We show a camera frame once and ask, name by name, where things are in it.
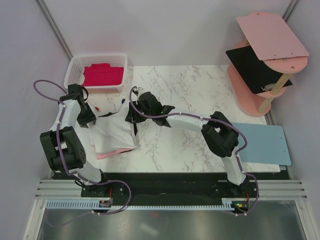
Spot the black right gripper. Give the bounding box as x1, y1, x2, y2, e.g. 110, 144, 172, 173
125, 100, 154, 124

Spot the light blue mat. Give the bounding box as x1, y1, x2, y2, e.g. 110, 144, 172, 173
233, 122, 292, 166

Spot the white plastic basket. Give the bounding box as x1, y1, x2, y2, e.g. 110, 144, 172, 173
64, 53, 128, 94

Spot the white slotted cable duct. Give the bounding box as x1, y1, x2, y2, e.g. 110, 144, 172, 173
46, 199, 236, 211

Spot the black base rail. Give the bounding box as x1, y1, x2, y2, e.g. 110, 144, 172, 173
52, 171, 266, 207

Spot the pink wooden shelf stand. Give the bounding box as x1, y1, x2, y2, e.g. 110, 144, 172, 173
227, 12, 310, 117

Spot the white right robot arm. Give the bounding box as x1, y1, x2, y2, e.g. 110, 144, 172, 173
126, 86, 248, 197

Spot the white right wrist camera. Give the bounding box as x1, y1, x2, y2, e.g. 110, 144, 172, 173
132, 87, 144, 96

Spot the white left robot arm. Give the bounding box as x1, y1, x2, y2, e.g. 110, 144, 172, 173
40, 84, 110, 197

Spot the red t shirt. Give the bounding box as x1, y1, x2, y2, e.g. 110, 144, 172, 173
82, 63, 125, 87

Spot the pink t shirt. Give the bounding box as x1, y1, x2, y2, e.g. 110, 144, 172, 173
95, 148, 126, 160

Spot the black square sheet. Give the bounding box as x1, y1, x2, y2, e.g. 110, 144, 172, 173
225, 46, 283, 94

